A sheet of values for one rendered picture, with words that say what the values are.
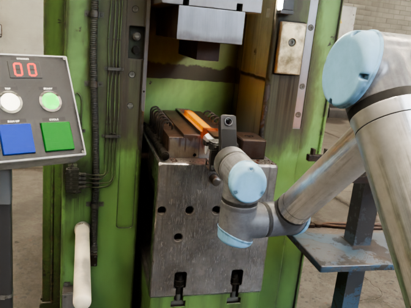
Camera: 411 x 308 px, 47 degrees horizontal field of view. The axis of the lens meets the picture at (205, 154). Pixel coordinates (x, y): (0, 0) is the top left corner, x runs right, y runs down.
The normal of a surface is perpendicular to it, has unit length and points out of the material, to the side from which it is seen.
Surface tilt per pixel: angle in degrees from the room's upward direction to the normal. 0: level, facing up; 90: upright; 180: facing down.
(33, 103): 60
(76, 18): 90
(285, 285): 90
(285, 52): 90
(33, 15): 91
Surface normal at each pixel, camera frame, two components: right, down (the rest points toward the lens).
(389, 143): -0.61, -0.18
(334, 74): -0.94, -0.11
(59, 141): 0.59, -0.26
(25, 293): 0.09, -0.96
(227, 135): 0.25, -0.19
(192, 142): 0.24, 0.26
